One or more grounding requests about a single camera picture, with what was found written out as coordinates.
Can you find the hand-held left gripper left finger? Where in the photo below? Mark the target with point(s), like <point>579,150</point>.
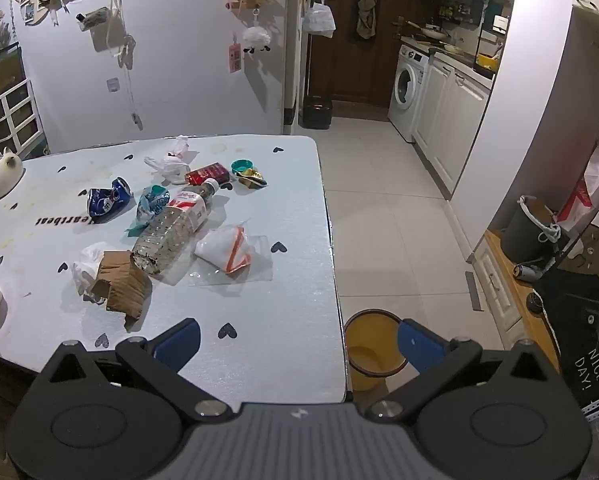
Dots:
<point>177,345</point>

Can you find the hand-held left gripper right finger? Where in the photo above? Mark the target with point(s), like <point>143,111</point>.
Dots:
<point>419,345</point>

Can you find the yellow bin brown rim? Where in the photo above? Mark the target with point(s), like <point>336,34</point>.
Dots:
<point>369,340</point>

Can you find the brown cardboard piece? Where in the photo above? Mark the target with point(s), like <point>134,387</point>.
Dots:
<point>122,280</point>

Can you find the white bag orange stripe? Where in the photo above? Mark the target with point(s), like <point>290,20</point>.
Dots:
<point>217,250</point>

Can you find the clear plastic bottle red label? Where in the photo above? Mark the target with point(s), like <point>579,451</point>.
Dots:
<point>169,235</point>

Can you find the teal snack wrapper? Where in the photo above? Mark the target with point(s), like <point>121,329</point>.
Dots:
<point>152,202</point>

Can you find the crushed blue can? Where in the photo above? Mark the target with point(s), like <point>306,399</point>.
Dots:
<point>104,202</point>

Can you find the red packet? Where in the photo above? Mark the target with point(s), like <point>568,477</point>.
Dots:
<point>207,174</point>

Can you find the light blue heart tablecloth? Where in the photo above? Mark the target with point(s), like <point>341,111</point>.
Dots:
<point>259,320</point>

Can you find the white cabinet wooden top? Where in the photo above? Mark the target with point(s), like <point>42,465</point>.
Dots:
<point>499,290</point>

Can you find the clear plastic sheet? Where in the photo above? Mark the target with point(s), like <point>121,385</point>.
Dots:
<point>262,270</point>

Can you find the black round object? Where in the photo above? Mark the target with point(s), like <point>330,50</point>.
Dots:
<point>534,303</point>

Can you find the spray can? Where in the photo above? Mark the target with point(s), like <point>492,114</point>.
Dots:
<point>527,272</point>

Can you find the grey bucket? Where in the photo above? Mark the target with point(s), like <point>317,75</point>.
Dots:
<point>522,232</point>

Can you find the black printed cloth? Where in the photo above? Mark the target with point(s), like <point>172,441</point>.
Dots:
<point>579,320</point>

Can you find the crumpled white plastic bag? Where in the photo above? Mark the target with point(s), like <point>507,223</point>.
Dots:
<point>172,165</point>

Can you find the gold foil wrapper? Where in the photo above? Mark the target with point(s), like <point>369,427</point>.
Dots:
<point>253,178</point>

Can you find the teal round lid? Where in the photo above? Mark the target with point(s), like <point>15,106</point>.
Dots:
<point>243,165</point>

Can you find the white kitchen cabinet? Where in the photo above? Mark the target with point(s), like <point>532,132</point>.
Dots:
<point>449,120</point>

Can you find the red white plastic bag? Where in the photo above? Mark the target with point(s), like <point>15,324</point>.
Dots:
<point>592,180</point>

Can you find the white cat teapot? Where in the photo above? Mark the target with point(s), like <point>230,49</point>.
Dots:
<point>4,177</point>

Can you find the black floor bin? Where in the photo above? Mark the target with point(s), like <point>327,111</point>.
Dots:
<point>317,112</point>

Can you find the white washing machine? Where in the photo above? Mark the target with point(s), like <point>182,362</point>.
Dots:
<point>407,90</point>

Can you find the white drawer cabinet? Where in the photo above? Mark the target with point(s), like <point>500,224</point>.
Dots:
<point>9,120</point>

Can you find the pink hanging tag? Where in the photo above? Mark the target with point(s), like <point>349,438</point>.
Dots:
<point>235,57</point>

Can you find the brown wooden door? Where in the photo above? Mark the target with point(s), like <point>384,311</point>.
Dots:
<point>344,60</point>

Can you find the white fridge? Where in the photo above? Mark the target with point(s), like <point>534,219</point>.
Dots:
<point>292,60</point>

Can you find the white sheep plush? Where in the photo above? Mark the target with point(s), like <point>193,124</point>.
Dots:
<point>256,37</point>

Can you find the glass tank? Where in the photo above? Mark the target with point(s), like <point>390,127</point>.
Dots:
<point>1,72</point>

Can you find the hanging white plastic bag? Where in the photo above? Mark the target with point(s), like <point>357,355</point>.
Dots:
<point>320,20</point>

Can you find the hanging apron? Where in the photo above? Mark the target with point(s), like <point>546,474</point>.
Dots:
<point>367,7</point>

